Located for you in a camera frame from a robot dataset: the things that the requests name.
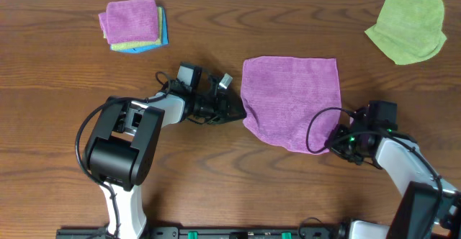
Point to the folded purple cloth on stack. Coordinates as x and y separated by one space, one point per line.
131 20

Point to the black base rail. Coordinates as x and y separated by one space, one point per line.
312 232

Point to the folded blue cloth in stack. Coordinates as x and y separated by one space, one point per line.
164 34

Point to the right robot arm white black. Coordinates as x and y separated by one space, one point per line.
427 199

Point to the purple microfiber cloth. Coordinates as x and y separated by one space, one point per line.
291 102

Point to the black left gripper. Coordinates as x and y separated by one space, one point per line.
221 104

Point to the folded yellow-green cloth in stack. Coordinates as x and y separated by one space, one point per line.
131 27

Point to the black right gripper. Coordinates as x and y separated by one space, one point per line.
338 132

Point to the green microfiber cloth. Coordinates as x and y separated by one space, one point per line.
409 31

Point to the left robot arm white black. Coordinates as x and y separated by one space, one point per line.
116 143

